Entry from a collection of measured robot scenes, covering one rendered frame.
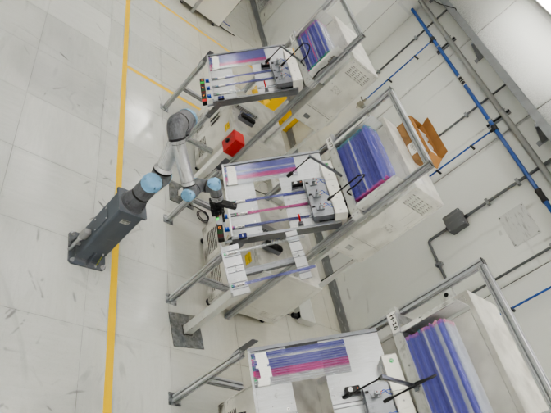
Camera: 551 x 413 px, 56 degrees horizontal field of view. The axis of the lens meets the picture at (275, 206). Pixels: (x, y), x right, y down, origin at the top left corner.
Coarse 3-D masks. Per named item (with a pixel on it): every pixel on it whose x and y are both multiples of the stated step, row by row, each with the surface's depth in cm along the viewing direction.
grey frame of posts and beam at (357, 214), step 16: (384, 96) 352; (368, 112) 361; (336, 160) 358; (208, 176) 385; (416, 176) 306; (272, 192) 405; (400, 192) 314; (176, 208) 404; (352, 208) 330; (368, 208) 325; (352, 224) 330; (208, 272) 343
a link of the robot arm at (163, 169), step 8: (176, 112) 287; (184, 112) 288; (192, 112) 293; (192, 120) 290; (192, 128) 295; (168, 144) 298; (168, 152) 300; (160, 160) 305; (168, 160) 303; (160, 168) 306; (168, 168) 306; (160, 176) 306; (168, 176) 309
